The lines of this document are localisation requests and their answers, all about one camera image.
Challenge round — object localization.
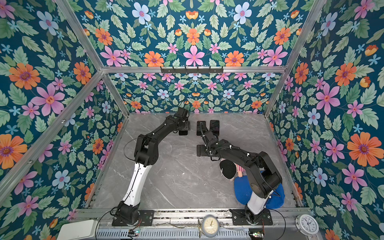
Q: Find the aluminium front rail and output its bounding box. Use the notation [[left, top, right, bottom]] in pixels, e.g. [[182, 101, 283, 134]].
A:
[[71, 208, 312, 224]]

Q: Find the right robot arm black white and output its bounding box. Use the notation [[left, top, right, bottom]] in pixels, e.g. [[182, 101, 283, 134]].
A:
[[197, 140, 282, 225]]

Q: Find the white box device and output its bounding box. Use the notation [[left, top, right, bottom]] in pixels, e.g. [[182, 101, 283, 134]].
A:
[[57, 220, 98, 240]]

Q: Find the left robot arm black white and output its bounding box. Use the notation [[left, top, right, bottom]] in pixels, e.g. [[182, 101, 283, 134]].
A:
[[111, 108, 190, 227]]

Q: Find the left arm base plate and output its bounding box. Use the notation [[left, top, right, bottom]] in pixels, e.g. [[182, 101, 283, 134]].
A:
[[112, 210, 155, 227]]

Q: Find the round beige clock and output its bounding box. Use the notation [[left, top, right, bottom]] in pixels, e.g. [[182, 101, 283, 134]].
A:
[[201, 215, 220, 238]]

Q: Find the blue cloth hat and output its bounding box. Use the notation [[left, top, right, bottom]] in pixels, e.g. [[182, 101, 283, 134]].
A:
[[234, 176, 285, 209]]

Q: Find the black hook rail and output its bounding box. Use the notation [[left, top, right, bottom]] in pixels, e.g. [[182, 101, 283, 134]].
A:
[[160, 67, 224, 74]]

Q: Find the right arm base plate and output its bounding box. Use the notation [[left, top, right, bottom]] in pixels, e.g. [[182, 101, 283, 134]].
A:
[[230, 209, 273, 226]]

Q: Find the white alarm clock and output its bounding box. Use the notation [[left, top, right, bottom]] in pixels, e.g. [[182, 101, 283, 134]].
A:
[[295, 214, 320, 236]]

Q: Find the black phone pink edge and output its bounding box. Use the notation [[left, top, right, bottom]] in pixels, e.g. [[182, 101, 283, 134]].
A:
[[196, 121, 208, 136]]

